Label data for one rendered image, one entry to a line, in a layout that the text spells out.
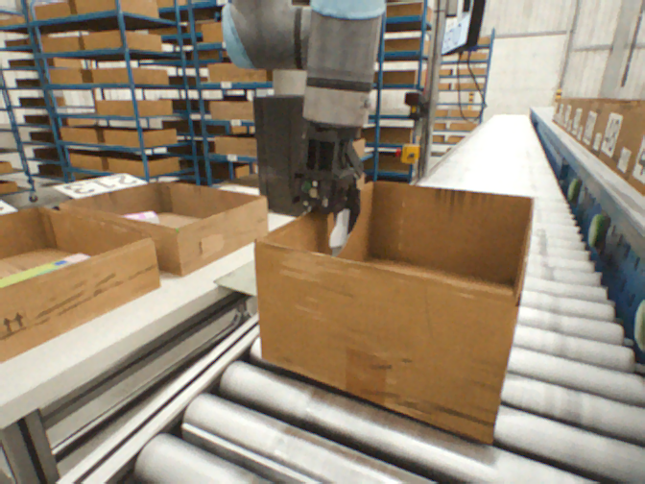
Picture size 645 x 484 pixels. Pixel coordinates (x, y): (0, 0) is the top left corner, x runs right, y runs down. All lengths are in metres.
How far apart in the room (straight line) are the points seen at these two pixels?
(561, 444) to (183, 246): 0.64
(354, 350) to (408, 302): 0.10
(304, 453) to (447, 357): 0.17
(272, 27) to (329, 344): 0.46
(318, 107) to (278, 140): 0.63
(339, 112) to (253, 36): 0.20
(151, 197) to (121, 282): 0.52
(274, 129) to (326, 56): 0.65
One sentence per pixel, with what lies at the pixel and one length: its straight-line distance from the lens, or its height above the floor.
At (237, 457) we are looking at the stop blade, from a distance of 0.46.
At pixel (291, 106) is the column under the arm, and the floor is 1.05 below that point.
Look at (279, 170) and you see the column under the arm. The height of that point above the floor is 0.87.
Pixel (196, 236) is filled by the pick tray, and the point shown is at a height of 0.82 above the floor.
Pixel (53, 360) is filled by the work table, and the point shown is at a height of 0.75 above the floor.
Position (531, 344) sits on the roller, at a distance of 0.66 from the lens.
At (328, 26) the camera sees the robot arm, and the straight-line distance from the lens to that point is 0.53.
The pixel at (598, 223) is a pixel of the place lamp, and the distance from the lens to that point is 0.97.
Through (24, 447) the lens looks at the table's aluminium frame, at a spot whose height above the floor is 0.68.
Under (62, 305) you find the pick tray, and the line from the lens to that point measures 0.68.
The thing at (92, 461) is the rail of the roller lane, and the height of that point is 0.74.
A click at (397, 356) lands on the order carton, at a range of 0.43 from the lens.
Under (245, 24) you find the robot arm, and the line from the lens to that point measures 0.67.
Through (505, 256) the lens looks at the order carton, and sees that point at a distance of 0.77.
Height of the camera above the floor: 1.08
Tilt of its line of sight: 21 degrees down
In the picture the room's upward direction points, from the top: straight up
